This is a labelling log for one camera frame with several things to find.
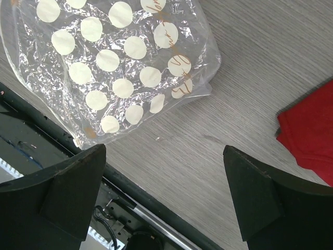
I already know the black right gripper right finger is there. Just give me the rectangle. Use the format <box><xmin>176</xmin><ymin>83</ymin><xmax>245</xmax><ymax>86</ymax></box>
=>
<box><xmin>223</xmin><ymin>145</ymin><xmax>332</xmax><ymax>249</ymax></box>

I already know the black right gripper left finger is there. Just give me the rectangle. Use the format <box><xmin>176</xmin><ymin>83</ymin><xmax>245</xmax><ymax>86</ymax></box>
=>
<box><xmin>1</xmin><ymin>144</ymin><xmax>106</xmax><ymax>249</ymax></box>

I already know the clear polka dot zip bag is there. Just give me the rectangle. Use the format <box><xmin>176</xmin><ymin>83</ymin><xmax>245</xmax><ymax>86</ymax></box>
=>
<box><xmin>1</xmin><ymin>1</ymin><xmax>221</xmax><ymax>149</ymax></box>

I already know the red cloth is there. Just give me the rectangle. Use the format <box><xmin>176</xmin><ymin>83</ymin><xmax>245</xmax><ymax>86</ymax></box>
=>
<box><xmin>277</xmin><ymin>80</ymin><xmax>332</xmax><ymax>186</ymax></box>

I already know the black table edge rail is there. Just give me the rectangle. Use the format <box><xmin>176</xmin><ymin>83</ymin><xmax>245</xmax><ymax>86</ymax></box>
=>
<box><xmin>1</xmin><ymin>84</ymin><xmax>220</xmax><ymax>250</ymax></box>

